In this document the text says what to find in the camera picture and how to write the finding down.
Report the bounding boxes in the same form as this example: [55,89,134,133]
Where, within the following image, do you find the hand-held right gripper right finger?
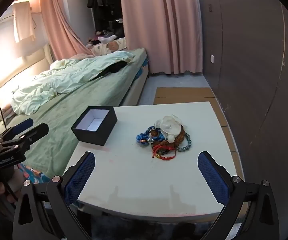
[197,151,280,240]

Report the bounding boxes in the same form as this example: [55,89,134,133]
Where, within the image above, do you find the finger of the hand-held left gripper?
[0,123,49,153]
[0,118,34,142]

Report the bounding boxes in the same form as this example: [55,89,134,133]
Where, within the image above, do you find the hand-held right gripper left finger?
[12,151,96,240]

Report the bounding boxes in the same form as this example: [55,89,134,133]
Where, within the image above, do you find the teal bead bracelet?
[176,131,192,153]

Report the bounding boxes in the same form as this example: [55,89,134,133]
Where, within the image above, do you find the black box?
[71,106,118,147]

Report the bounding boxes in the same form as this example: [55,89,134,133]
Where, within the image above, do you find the brown bead bracelet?
[150,125,187,146]

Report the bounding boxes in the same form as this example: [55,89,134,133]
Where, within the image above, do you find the red string bracelet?
[151,144,178,159]

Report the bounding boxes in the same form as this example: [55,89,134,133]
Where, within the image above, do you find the white shell flower ornament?
[154,114,184,140]

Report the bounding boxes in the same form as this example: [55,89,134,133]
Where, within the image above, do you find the blue braided bracelet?
[136,126,165,146]

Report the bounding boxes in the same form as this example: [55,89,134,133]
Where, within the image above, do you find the bed with green sheet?
[0,47,149,180]

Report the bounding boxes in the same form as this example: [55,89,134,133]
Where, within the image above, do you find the colourful patterned cloth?
[16,164,52,185]

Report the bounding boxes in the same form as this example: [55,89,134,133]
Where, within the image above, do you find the cream headboard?
[0,42,55,130]

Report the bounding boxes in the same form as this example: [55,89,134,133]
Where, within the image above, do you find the light green duvet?
[11,52,135,115]

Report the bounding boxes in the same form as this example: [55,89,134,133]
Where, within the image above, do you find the flat brown cardboard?
[153,87,240,155]

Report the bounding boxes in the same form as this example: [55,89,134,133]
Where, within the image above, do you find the pink curtain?
[118,0,205,75]
[39,0,95,61]

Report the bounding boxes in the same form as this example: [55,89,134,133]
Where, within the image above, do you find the white hanging towel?
[11,0,36,43]

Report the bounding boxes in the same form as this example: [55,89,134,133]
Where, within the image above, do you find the printed pillow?
[85,37,128,57]

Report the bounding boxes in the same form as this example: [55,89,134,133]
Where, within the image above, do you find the white sock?
[98,35,117,44]

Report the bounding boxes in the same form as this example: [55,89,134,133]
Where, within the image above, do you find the dark grey wardrobe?
[199,0,288,205]

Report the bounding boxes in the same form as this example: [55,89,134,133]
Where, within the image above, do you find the dark hanging clothes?
[87,0,111,31]

